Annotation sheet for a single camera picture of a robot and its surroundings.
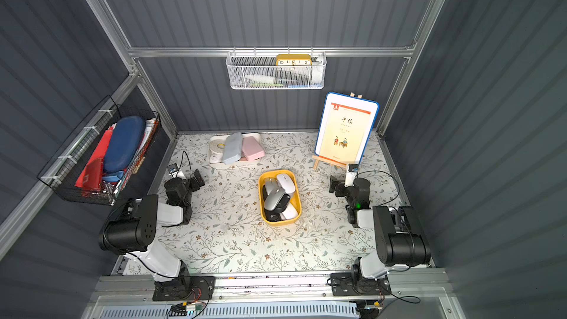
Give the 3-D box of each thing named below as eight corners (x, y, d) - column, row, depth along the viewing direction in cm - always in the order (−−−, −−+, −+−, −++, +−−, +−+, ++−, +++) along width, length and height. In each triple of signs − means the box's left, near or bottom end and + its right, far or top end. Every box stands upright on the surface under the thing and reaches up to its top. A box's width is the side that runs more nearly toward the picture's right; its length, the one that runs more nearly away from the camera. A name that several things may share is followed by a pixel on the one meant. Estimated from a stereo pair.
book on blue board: (311, 165, 109) (317, 113, 83) (319, 145, 117) (328, 91, 91) (353, 179, 104) (374, 127, 77) (358, 156, 112) (379, 103, 86)
